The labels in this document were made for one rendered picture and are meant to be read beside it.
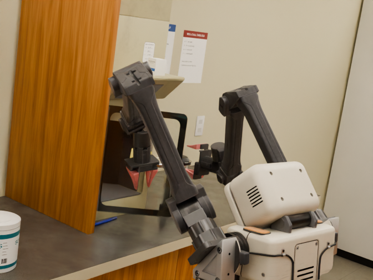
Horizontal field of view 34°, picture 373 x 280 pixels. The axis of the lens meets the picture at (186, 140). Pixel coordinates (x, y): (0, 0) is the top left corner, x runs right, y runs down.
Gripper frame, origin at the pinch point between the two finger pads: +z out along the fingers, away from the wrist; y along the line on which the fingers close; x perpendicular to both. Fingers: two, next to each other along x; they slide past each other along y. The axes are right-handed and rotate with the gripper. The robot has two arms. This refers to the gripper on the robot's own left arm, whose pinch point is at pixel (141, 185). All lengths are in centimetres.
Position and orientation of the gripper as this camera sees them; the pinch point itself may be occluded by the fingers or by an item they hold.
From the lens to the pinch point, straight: 202.4
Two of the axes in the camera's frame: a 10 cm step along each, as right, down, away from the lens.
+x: 4.4, 3.4, -8.3
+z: -0.2, 9.3, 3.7
